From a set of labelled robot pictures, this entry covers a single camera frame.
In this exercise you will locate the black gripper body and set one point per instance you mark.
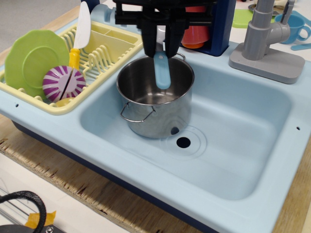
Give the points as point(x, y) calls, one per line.
point(164, 12)

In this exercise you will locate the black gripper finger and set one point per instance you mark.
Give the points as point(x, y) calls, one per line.
point(149, 33)
point(173, 37)

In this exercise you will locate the white spoon blue handle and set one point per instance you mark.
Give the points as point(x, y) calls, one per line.
point(161, 63)

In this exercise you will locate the red plastic cup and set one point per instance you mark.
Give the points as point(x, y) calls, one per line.
point(195, 37)

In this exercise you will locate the yellow dish rack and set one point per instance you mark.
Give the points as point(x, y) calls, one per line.
point(109, 49)

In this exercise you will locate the dark blue cup holder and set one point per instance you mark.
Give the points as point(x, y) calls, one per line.
point(223, 13)

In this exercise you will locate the green cutting board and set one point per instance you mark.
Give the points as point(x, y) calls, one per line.
point(241, 18)

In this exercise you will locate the grey toy faucet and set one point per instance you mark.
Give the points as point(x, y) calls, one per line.
point(255, 56)

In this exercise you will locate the purple white toy ball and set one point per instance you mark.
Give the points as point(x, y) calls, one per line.
point(63, 82)

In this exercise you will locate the green plastic plate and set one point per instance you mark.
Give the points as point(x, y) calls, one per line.
point(31, 57)

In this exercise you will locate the blue utensil on table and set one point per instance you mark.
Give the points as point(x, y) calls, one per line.
point(301, 47)

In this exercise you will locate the light blue toy sink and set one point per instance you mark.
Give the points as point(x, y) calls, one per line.
point(228, 171)

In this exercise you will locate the white knife yellow handle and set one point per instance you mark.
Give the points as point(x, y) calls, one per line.
point(82, 35)

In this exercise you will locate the steel pot with handles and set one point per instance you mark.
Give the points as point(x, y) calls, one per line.
point(150, 111)

